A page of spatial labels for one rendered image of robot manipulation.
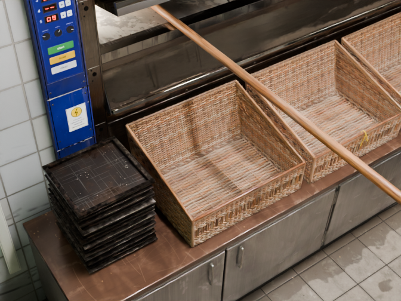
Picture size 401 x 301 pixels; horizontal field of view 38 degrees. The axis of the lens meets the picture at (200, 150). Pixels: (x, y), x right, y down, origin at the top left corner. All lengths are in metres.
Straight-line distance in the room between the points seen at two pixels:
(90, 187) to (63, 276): 0.36
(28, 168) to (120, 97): 0.43
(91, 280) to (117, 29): 0.92
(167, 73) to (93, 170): 0.51
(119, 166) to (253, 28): 0.86
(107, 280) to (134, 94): 0.70
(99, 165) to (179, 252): 0.44
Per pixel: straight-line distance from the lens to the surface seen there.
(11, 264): 2.52
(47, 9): 1.87
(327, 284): 2.88
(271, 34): 2.55
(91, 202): 1.93
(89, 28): 2.01
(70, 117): 2.12
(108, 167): 2.04
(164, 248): 2.19
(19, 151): 2.16
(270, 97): 1.85
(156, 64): 2.25
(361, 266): 2.98
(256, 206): 2.29
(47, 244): 2.26
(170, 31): 2.19
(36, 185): 2.29
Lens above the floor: 2.32
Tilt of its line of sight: 43 degrees down
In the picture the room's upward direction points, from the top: 2 degrees clockwise
